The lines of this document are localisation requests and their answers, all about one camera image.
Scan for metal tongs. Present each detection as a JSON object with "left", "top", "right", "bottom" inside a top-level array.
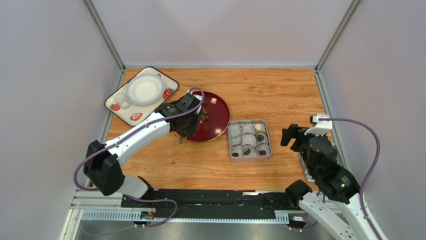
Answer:
[{"left": 178, "top": 113, "right": 203, "bottom": 144}]

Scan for dark red round plate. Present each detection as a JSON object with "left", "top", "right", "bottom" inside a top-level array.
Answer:
[{"left": 186, "top": 91, "right": 231, "bottom": 143}]

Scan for pink square tin box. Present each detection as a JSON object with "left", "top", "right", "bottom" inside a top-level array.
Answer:
[{"left": 227, "top": 119, "right": 273, "bottom": 163}]

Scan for silver tin lid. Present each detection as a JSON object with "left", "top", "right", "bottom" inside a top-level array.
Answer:
[{"left": 298, "top": 152, "right": 315, "bottom": 183}]

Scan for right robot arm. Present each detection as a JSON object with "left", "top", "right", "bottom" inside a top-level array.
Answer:
[{"left": 280, "top": 123, "right": 387, "bottom": 240}]

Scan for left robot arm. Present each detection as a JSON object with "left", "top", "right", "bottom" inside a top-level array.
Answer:
[{"left": 78, "top": 89, "right": 205, "bottom": 199}]

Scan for white round bowl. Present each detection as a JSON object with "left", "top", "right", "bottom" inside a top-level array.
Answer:
[{"left": 125, "top": 74, "right": 166, "bottom": 106}]

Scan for small clear glass cup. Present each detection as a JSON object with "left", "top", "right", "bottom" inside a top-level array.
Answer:
[{"left": 114, "top": 93, "right": 132, "bottom": 110}]

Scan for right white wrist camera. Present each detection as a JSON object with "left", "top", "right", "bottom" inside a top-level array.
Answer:
[{"left": 304, "top": 113, "right": 333, "bottom": 137}]

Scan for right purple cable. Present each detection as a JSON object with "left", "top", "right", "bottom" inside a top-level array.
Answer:
[{"left": 317, "top": 117, "right": 384, "bottom": 240}]

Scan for purple cable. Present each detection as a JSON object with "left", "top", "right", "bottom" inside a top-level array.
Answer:
[
  {"left": 73, "top": 87, "right": 206, "bottom": 228},
  {"left": 317, "top": 117, "right": 384, "bottom": 240}
]

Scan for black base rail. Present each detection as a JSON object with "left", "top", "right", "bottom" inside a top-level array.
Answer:
[{"left": 121, "top": 189, "right": 295, "bottom": 220}]

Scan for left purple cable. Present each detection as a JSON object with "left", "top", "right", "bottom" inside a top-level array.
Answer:
[{"left": 73, "top": 87, "right": 206, "bottom": 228}]

